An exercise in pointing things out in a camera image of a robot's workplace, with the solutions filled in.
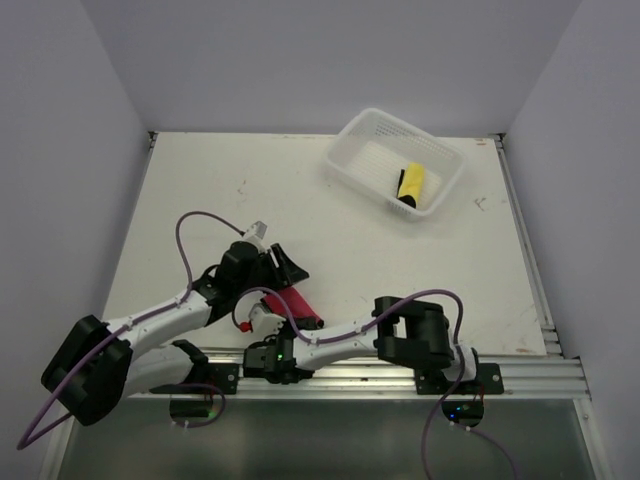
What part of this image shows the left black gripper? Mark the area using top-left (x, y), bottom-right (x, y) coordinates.
top-left (234, 242), bottom-right (308, 296)

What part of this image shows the grey and pink towel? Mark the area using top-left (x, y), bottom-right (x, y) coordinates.
top-left (261, 287), bottom-right (324, 330)

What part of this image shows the grey and yellow towel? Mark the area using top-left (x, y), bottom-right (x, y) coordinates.
top-left (396, 162), bottom-right (426, 209)

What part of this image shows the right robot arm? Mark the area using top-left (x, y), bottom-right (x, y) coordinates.
top-left (242, 297), bottom-right (481, 393)

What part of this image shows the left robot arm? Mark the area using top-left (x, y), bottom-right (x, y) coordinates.
top-left (41, 241), bottom-right (309, 426)

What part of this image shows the white plastic basket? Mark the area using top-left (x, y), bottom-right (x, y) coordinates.
top-left (323, 108), bottom-right (467, 221)

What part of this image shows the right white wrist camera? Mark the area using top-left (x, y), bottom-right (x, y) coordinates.
top-left (239, 302), bottom-right (285, 336)

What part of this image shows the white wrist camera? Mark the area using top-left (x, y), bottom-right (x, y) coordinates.
top-left (242, 221), bottom-right (267, 248)
top-left (239, 302), bottom-right (285, 336)

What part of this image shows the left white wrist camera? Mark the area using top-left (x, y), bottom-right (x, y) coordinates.
top-left (242, 221), bottom-right (267, 248)

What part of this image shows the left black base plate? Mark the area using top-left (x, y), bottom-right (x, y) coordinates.
top-left (188, 362), bottom-right (240, 395)

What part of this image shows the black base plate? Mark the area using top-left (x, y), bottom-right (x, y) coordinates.
top-left (188, 362), bottom-right (240, 395)
top-left (414, 363), bottom-right (505, 396)

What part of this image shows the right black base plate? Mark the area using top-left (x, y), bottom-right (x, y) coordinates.
top-left (414, 363), bottom-right (505, 396)

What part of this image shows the aluminium mounting rail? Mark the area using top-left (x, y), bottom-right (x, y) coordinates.
top-left (134, 349), bottom-right (586, 401)

